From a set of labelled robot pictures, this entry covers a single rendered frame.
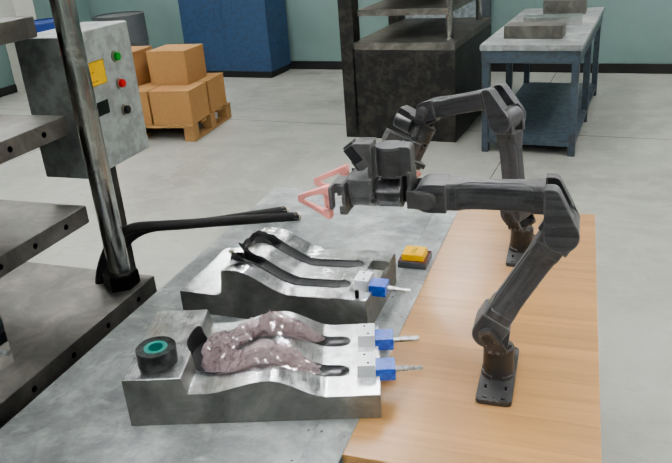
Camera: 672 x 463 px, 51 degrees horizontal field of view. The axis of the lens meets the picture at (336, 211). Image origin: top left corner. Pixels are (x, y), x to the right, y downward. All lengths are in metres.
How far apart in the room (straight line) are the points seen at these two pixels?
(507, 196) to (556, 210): 0.09
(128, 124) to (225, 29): 6.60
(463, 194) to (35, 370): 1.07
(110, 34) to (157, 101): 4.19
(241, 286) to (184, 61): 4.81
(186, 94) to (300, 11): 3.03
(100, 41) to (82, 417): 1.08
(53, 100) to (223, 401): 1.05
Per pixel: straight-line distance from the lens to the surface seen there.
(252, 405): 1.44
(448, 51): 5.54
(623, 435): 2.72
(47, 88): 2.12
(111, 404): 1.60
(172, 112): 6.35
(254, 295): 1.75
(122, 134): 2.24
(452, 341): 1.66
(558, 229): 1.33
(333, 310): 1.68
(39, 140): 1.88
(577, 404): 1.50
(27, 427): 1.62
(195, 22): 9.02
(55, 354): 1.86
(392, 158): 1.34
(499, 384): 1.51
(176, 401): 1.46
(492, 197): 1.34
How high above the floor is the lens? 1.70
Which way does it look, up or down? 22 degrees down
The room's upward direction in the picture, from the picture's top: 4 degrees counter-clockwise
